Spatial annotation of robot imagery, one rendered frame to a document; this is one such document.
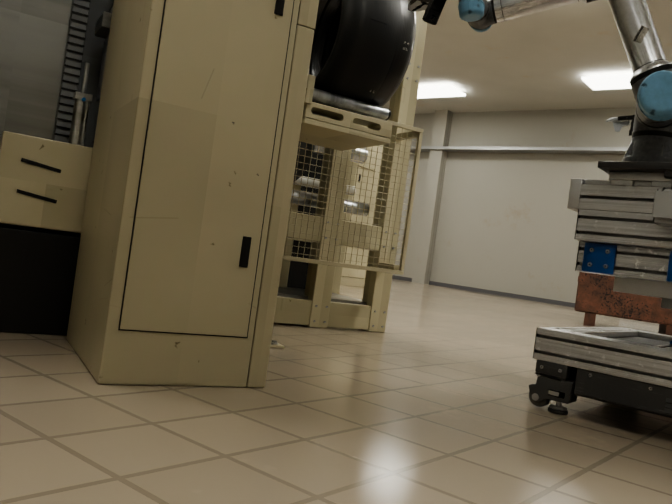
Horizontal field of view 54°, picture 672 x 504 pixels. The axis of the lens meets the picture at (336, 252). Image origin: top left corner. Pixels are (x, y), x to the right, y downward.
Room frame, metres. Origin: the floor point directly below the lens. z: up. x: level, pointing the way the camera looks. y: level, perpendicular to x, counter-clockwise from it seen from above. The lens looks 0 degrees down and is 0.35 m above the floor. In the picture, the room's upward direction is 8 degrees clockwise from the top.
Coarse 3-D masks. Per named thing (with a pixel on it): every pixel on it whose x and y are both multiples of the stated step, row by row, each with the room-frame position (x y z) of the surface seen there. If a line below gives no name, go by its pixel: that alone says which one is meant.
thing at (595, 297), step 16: (592, 288) 6.49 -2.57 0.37; (608, 288) 6.44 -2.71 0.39; (576, 304) 6.54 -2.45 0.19; (592, 304) 6.49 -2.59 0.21; (608, 304) 6.43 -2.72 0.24; (624, 304) 6.38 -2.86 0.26; (640, 304) 6.33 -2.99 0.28; (656, 304) 6.28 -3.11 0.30; (592, 320) 6.49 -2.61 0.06; (640, 320) 6.33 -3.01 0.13; (656, 320) 6.27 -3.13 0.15
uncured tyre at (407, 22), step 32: (320, 0) 2.64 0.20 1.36; (352, 0) 2.24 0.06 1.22; (384, 0) 2.27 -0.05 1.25; (320, 32) 2.72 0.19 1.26; (352, 32) 2.24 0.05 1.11; (384, 32) 2.26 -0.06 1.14; (320, 64) 2.75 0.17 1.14; (352, 64) 2.27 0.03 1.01; (384, 64) 2.31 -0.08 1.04; (352, 96) 2.37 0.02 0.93; (384, 96) 2.40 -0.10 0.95
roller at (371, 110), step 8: (320, 96) 2.29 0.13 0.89; (328, 96) 2.31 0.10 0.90; (336, 96) 2.32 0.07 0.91; (344, 96) 2.35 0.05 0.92; (328, 104) 2.33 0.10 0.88; (336, 104) 2.33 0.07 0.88; (344, 104) 2.34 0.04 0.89; (352, 104) 2.35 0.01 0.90; (360, 104) 2.37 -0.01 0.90; (368, 104) 2.39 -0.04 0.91; (360, 112) 2.39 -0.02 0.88; (368, 112) 2.40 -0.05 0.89; (376, 112) 2.41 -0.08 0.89; (384, 112) 2.42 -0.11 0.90
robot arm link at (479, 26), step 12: (492, 0) 2.03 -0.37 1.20; (504, 0) 2.01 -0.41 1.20; (516, 0) 1.99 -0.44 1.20; (528, 0) 1.98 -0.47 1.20; (540, 0) 1.97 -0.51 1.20; (552, 0) 1.96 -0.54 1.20; (564, 0) 1.96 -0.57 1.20; (576, 0) 1.96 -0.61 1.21; (588, 0) 1.94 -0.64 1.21; (492, 12) 2.02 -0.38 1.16; (504, 12) 2.02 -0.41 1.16; (516, 12) 2.01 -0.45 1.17; (528, 12) 2.01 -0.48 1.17; (480, 24) 2.05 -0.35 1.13; (492, 24) 2.06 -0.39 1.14
